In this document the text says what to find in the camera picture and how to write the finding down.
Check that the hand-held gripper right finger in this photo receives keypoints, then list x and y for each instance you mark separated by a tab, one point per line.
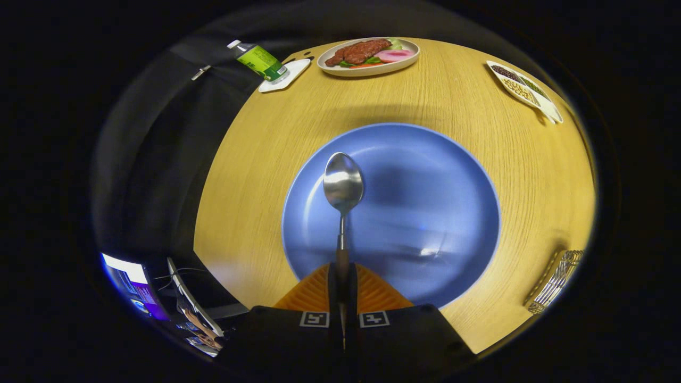
352	298

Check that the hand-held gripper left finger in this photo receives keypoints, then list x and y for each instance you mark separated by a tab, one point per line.
334	298

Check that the metal spoon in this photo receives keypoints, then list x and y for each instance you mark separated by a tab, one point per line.
343	183

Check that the blue plate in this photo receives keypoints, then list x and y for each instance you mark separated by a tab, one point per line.
425	213

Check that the perforated metal basket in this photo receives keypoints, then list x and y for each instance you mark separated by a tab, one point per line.
556	282

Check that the computer monitor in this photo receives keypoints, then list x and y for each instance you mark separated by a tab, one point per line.
130	282

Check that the white square coaster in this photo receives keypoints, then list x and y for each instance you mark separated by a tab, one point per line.
292	77

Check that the plate of meat and vegetables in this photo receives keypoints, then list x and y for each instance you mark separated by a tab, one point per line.
367	56

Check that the green drink bottle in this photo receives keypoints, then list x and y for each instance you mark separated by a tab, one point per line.
260	61

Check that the white cloth clip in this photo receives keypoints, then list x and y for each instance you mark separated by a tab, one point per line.
200	72

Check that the white divided dish with beans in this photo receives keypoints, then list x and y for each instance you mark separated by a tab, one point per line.
524	90

